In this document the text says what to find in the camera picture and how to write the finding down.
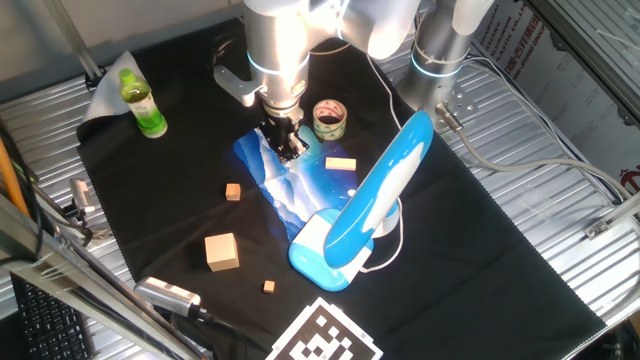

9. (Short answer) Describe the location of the white lamp cable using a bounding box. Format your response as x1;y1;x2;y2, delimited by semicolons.
358;52;405;274

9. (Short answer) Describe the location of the green tea bottle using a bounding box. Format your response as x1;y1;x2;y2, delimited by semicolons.
118;68;169;140

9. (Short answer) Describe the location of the small silver clamped camera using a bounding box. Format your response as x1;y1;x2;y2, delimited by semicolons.
68;177;100;217

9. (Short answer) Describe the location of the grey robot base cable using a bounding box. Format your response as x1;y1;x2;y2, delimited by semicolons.
434;101;634;201

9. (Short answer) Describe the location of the thin aluminium post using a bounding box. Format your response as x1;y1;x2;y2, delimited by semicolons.
43;0;107;85

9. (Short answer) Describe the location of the large wooden cube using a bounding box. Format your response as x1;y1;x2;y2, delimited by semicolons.
203;232;241;273

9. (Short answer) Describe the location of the blue and white desk lamp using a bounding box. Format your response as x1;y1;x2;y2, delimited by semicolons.
288;110;435;293

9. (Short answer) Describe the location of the light grey cloth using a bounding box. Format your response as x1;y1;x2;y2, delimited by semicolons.
81;50;149;124

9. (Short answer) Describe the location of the aluminium frame bar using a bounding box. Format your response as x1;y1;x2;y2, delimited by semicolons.
0;193;214;360

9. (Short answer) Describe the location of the dark aluminium frame rail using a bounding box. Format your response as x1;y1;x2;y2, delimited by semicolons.
523;0;640;129

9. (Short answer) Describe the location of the orange cable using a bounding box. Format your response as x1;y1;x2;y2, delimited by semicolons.
0;135;32;219

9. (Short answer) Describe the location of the black table cloth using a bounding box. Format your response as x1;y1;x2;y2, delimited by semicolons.
75;17;608;360

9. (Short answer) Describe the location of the black white fiducial marker board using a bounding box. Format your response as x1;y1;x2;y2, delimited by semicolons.
264;296;385;360

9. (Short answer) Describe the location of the aluminium corner bracket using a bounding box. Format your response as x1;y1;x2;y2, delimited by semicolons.
583;192;640;240

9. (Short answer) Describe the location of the silver camera with cable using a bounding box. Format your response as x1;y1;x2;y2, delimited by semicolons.
133;276;246;360

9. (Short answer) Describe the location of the patterned tape roll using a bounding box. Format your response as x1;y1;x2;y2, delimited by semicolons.
312;98;349;142

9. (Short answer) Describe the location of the blue mountain print mat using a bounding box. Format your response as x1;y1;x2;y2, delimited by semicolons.
232;124;359;243

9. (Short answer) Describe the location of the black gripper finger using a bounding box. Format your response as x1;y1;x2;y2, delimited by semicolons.
287;132;310;157
275;141;299;163

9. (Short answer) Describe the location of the black keyboard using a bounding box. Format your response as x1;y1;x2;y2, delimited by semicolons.
9;273;97;360

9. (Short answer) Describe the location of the white board with red print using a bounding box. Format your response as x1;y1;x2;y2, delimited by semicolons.
471;0;640;197

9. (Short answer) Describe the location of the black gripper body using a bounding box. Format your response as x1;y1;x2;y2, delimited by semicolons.
261;115;304;151

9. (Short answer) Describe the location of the oblong wooden block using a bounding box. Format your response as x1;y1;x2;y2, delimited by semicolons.
324;156;358;172

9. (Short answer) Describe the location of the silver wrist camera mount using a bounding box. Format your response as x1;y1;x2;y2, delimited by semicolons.
212;64;266;108

